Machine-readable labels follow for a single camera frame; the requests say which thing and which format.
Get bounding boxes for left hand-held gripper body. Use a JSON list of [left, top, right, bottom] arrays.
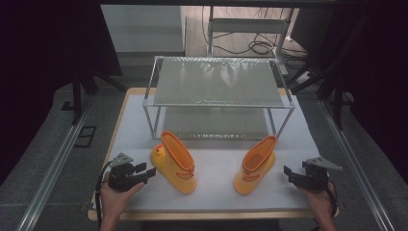
[[108, 152, 145, 193]]

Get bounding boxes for person's left hand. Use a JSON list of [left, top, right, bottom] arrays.
[[99, 172, 145, 219]]

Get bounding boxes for grey metal frame stand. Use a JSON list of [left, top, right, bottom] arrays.
[[206, 6, 294, 76]]

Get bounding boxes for black tripod stand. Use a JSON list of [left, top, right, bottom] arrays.
[[285, 13, 373, 130], [70, 72, 128, 126]]

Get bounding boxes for white table cover sheet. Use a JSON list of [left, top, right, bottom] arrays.
[[91, 92, 321, 214]]

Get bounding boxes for black floor cables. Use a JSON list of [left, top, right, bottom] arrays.
[[201, 6, 310, 63]]

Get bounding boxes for white power strip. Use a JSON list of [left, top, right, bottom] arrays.
[[296, 70, 314, 83]]

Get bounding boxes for person's right hand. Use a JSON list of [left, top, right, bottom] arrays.
[[297, 182, 338, 222]]

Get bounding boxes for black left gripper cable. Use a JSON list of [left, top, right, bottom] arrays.
[[95, 160, 114, 231]]

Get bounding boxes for aluminium floor rail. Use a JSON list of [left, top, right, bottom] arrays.
[[15, 95, 94, 231], [319, 99, 396, 231]]

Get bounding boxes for two-tier metal shoe rack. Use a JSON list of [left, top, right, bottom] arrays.
[[141, 56, 296, 141]]

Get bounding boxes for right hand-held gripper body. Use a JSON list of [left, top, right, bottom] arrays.
[[296, 156, 344, 193]]

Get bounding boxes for yellow duck-face rain boot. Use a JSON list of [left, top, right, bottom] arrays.
[[149, 130, 197, 195]]

